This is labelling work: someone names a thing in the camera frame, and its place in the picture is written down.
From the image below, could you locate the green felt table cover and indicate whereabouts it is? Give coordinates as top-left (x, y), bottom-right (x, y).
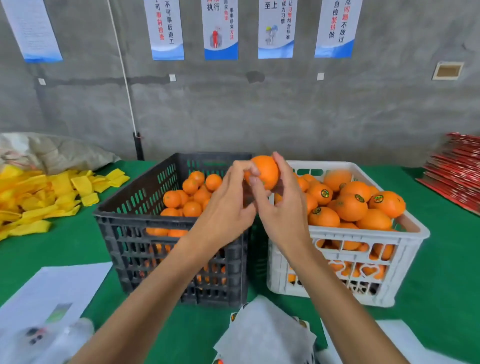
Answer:
top-left (0, 159), bottom-right (480, 364)

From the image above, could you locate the blue white wall poster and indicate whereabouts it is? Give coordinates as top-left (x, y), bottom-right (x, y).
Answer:
top-left (201, 0), bottom-right (240, 62)
top-left (258, 0), bottom-right (299, 60)
top-left (314, 0), bottom-right (364, 60)
top-left (144, 0), bottom-right (186, 62)

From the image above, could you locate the beige wall plate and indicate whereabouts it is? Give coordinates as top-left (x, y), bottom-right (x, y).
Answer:
top-left (432, 60), bottom-right (465, 81)

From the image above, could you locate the beige woven sack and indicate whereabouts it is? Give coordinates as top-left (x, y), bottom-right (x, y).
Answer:
top-left (0, 132), bottom-right (121, 176)

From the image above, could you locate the white notice with blue border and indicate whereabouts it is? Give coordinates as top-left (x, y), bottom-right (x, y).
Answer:
top-left (0, 0), bottom-right (64, 64)

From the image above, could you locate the white backing sheet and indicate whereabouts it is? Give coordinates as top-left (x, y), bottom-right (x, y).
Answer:
top-left (316, 318), bottom-right (468, 364)

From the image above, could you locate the heap of labelled oranges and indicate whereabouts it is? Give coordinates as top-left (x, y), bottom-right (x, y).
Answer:
top-left (273, 169), bottom-right (408, 282)

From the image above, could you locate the person's right hand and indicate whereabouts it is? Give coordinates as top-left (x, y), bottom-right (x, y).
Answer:
top-left (247, 151), bottom-right (315, 258)

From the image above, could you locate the single orange fruit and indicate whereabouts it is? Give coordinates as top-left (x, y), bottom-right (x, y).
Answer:
top-left (249, 155), bottom-right (281, 191)

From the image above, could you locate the stack of red cardboard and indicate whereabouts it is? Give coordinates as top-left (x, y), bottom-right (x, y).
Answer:
top-left (416, 132), bottom-right (480, 217)

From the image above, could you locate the person's left hand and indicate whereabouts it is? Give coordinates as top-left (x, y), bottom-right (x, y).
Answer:
top-left (187, 159), bottom-right (260, 256)

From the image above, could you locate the sticker sheet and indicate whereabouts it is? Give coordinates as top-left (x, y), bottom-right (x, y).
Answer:
top-left (213, 294), bottom-right (318, 364)

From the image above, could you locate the person's left forearm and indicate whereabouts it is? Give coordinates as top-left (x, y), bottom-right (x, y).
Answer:
top-left (71, 240), bottom-right (219, 364)

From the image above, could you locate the white printed paper sheet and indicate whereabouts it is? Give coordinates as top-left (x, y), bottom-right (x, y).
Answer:
top-left (0, 261), bottom-right (114, 335)

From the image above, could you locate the black plastic crate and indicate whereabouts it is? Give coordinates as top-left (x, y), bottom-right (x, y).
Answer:
top-left (93, 152), bottom-right (255, 309)

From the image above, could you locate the white pole with black base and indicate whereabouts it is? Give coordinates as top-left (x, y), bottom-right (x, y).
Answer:
top-left (107, 0), bottom-right (145, 161)

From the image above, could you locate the pile of oranges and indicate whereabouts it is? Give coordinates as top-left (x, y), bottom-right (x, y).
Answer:
top-left (146, 171), bottom-right (226, 290)

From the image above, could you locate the white handheld controller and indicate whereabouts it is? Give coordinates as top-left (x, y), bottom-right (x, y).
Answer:
top-left (0, 317), bottom-right (96, 364)

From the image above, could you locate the person's right forearm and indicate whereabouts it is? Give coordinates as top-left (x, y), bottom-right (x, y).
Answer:
top-left (288, 243), bottom-right (410, 364)

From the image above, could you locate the pile of yellow bags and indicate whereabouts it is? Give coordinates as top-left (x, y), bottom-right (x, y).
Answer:
top-left (0, 165), bottom-right (131, 243)

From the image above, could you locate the white plastic crate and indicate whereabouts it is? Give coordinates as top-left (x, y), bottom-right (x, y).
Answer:
top-left (266, 160), bottom-right (432, 308)

